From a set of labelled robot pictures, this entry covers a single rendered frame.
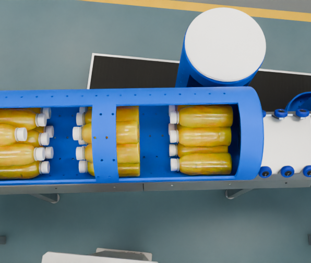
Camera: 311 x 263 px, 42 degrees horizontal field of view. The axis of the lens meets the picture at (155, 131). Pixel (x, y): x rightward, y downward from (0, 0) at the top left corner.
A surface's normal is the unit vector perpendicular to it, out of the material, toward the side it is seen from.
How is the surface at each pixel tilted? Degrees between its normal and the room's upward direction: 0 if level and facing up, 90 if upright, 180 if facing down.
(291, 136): 0
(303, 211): 0
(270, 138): 0
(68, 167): 33
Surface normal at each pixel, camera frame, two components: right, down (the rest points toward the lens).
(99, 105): 0.01, -0.60
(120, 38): 0.02, -0.25
